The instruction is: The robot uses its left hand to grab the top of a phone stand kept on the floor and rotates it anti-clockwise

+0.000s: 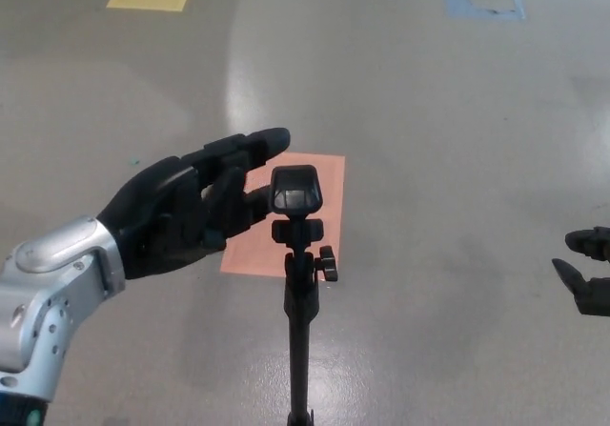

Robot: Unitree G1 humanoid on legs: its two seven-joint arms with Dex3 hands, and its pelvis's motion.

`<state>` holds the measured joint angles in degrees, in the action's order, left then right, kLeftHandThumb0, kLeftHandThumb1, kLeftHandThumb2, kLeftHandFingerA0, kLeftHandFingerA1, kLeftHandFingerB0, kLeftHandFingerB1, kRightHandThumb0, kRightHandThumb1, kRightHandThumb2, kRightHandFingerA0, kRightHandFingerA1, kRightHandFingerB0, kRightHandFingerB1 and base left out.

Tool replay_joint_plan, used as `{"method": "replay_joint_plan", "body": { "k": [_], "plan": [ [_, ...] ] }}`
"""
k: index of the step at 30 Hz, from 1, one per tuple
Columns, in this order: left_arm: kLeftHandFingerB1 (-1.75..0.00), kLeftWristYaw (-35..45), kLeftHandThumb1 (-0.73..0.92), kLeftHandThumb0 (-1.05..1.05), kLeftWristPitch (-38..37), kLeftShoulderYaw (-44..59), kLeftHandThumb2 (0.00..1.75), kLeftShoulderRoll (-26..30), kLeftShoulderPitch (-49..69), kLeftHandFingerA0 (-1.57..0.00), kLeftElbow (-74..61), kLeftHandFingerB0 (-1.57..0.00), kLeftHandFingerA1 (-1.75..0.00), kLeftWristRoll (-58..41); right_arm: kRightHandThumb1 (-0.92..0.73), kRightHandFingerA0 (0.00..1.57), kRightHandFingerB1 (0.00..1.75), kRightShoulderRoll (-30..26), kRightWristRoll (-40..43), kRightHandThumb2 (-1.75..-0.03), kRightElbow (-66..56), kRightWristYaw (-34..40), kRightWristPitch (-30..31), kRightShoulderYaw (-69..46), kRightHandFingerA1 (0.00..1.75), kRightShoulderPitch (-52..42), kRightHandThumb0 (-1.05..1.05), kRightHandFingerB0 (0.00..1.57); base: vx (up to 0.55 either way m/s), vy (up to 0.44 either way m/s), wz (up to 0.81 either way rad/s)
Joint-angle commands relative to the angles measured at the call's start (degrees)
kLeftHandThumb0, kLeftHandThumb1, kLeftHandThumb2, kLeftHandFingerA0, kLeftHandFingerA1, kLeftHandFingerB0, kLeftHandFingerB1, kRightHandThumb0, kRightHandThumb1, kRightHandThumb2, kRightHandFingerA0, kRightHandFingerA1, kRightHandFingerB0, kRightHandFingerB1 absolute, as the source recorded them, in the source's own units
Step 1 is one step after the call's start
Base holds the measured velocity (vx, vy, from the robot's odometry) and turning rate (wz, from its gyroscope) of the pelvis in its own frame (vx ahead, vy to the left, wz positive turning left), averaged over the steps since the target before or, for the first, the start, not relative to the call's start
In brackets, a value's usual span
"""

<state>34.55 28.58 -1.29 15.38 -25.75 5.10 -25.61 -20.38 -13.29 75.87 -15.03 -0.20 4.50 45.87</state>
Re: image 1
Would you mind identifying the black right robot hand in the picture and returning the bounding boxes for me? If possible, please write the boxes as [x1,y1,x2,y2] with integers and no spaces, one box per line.
[551,225,610,316]

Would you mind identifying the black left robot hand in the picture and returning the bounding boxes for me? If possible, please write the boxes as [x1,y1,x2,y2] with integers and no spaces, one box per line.
[95,127,292,282]

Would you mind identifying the black phone stand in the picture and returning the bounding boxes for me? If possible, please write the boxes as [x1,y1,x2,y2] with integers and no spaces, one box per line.
[268,163,340,426]

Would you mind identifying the orange rectangular floor marking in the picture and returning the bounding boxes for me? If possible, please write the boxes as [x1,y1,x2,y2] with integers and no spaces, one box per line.
[219,152,346,281]

